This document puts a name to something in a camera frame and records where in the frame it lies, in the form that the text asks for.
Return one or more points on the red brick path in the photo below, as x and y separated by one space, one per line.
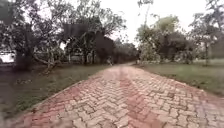
123 100

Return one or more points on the pale concrete kerb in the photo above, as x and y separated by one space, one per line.
50 100

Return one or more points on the grass verge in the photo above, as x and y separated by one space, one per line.
43 86
190 73

